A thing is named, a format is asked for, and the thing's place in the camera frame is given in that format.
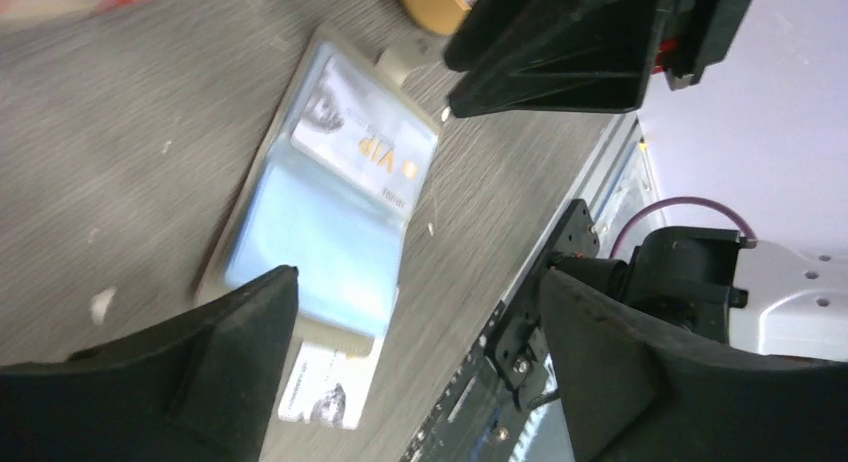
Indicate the tan oval tray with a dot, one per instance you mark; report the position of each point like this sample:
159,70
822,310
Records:
442,17

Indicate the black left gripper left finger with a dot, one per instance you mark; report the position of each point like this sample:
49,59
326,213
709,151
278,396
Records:
197,387

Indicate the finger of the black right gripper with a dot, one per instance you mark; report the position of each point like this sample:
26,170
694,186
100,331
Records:
490,39

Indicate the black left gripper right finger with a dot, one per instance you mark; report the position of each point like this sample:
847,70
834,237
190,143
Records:
635,388

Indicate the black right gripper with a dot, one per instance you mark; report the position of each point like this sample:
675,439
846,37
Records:
600,54

